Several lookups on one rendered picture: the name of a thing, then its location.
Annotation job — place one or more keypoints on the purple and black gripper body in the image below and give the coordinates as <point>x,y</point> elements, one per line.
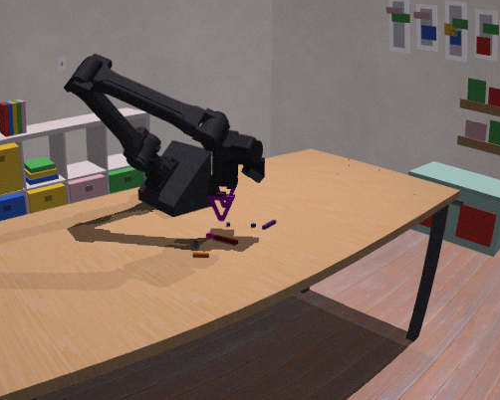
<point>216,179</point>

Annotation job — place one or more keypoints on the red rod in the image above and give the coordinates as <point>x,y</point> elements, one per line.
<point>224,239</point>

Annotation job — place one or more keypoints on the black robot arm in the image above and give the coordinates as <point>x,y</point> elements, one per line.
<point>95,78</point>

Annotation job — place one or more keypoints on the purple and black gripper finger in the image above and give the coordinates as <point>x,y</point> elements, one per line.
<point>228,198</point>
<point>223,204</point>

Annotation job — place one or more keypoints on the purple rod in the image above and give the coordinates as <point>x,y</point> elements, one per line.
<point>269,224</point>

